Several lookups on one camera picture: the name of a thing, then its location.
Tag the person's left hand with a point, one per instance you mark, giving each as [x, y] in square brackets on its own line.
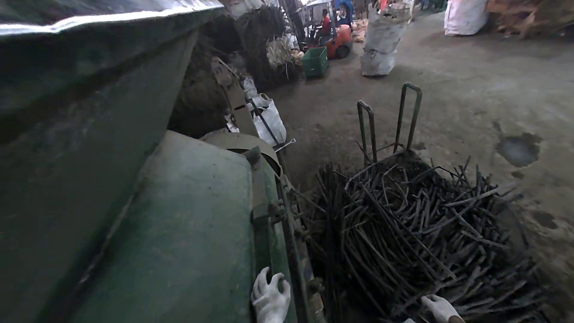
[270, 304]

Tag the person's right hand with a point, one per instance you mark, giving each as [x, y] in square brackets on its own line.
[442, 308]

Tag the person's right fingers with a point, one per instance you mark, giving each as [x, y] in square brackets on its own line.
[428, 301]

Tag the person's left fingers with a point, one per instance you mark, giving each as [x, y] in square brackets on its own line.
[260, 281]

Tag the person's right forearm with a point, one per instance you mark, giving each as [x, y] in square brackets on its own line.
[456, 320]

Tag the pile of dark metal rods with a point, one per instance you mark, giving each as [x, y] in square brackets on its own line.
[394, 233]

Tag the large green metal machine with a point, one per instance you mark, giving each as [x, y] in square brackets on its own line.
[193, 215]

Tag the white woven bulk bag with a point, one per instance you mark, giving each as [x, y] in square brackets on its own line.
[270, 121]

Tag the green plastic crate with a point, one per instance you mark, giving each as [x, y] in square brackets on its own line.
[315, 62]

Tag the pile of tangled dark scrap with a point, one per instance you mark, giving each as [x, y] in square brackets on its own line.
[255, 40]

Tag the orange forklift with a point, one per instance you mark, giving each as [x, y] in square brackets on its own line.
[339, 42]

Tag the tall white bulk bag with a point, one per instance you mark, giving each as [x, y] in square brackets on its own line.
[380, 45]

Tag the white and pink bulk bag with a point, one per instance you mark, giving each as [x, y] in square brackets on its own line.
[464, 17]

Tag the brown scrap pile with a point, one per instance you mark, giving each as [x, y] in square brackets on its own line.
[524, 14]

